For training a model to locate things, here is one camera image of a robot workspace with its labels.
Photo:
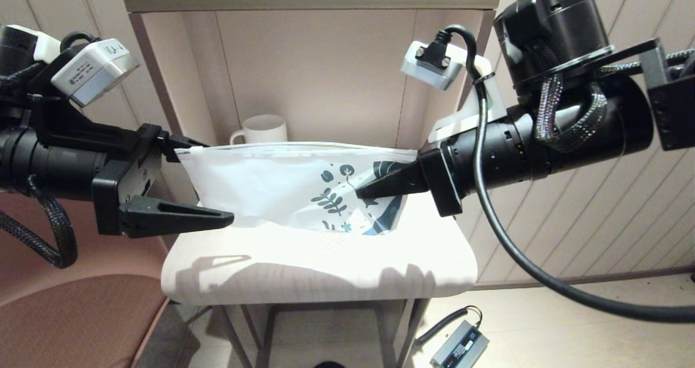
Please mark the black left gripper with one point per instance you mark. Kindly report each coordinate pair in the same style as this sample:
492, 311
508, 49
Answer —
133, 172

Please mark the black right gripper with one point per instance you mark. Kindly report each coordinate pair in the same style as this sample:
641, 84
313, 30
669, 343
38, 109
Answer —
442, 178

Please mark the white floral zip pouch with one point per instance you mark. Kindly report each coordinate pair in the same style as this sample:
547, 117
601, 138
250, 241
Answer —
255, 183

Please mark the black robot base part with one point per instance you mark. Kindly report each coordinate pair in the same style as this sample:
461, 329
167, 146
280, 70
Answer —
329, 365

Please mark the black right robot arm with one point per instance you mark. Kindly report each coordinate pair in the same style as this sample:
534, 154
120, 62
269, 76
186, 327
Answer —
543, 151

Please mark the white ribbed ceramic mug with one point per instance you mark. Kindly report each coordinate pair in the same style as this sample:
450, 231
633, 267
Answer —
266, 128

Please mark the black braided left arm sleeve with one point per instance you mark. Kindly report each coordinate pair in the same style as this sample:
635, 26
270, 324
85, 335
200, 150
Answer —
62, 243

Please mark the black braided arm sleeve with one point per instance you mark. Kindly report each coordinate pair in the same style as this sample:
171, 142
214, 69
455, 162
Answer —
570, 137
62, 243

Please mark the pink upholstered chair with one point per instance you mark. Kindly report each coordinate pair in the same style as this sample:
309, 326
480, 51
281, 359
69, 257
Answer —
81, 324

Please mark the black braided right arm sleeve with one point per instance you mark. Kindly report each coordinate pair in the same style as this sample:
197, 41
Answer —
570, 137

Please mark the grey power adapter box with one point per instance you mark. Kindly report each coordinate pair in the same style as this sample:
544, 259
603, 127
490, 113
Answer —
459, 349

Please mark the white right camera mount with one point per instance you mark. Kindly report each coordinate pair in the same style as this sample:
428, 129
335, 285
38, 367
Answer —
461, 124

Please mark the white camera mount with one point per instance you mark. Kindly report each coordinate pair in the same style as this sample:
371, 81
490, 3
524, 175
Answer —
461, 124
46, 45

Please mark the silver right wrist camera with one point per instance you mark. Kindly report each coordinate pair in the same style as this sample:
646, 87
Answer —
429, 75

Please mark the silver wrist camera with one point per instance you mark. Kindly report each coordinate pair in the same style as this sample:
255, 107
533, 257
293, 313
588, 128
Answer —
95, 69
429, 75

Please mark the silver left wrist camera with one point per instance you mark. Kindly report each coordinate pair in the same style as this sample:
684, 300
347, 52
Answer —
95, 69

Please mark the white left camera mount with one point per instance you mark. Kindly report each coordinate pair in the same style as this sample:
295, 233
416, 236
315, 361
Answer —
46, 45

